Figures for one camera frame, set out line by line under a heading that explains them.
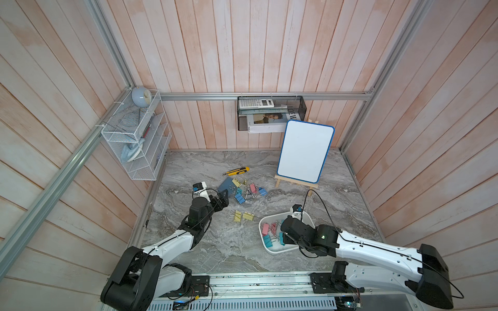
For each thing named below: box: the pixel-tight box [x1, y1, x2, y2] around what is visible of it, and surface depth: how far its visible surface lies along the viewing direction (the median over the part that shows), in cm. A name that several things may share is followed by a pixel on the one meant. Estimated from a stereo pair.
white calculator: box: [238, 98, 275, 109], surface depth 92 cm
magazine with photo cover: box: [247, 112, 301, 134], surface depth 95 cm
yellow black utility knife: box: [222, 166, 251, 177], surface depth 110 cm
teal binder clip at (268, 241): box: [263, 234, 273, 248], surface depth 85 cm
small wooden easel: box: [274, 174, 319, 197], surface depth 99 cm
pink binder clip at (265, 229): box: [261, 222, 270, 236], surface depth 87 cm
